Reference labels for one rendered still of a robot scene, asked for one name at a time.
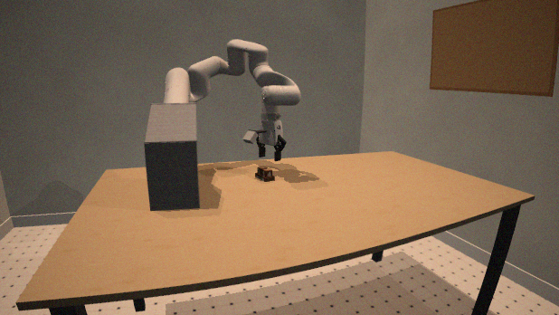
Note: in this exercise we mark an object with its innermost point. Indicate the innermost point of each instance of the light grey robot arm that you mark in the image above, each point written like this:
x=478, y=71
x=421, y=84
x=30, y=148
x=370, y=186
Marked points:
x=178, y=82

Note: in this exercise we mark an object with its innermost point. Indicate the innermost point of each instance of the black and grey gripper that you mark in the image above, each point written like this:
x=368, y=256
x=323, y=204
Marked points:
x=273, y=134

